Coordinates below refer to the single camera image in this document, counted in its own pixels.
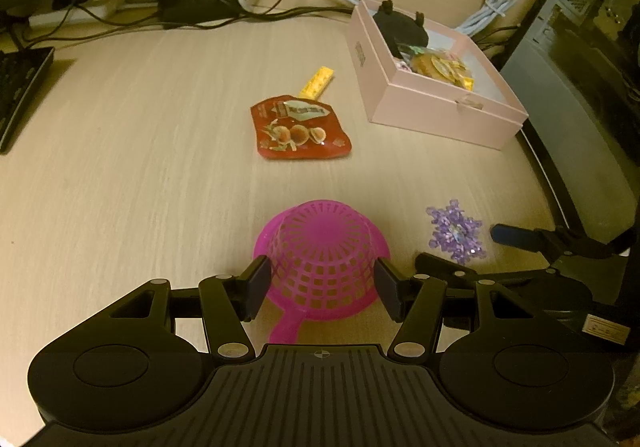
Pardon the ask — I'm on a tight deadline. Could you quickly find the bread bun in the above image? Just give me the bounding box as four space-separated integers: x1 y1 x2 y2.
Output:
412 50 475 92

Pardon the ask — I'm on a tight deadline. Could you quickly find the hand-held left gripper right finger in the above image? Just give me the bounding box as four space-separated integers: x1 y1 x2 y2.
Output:
372 257 532 361

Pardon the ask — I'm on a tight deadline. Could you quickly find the white power strip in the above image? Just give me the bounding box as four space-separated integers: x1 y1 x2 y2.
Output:
27 0 127 29

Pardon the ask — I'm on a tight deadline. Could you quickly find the computer case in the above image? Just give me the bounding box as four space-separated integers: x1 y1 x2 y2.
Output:
499 0 640 239

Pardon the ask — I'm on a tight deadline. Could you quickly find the pink toy strainer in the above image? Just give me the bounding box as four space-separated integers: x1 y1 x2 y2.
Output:
253 199 392 346

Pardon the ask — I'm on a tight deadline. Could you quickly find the black power adapter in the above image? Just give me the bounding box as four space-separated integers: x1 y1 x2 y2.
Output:
158 0 237 23

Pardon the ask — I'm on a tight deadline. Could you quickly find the pink cardboard box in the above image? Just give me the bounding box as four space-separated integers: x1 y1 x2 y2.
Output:
346 0 530 152

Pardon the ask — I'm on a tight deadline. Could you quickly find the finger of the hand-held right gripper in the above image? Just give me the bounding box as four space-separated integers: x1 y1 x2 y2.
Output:
491 222 633 259
414 252 552 285

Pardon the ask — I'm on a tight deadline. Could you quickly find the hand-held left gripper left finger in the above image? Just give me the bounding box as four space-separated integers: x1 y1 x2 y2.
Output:
106 256 273 361

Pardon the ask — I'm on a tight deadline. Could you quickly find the yellow toy block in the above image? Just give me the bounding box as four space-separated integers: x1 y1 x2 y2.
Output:
295 66 336 99

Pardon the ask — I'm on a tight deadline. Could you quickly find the red snack packet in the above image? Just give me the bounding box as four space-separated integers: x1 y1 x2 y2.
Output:
249 94 354 162

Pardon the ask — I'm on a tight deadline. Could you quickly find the dark plush toy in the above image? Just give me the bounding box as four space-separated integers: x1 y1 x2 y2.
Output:
373 0 431 51

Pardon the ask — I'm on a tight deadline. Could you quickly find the black keyboard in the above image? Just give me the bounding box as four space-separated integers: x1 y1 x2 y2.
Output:
0 46 56 156

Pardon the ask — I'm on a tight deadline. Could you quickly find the purple plastic snowflake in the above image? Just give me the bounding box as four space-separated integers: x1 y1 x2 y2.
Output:
425 199 487 264

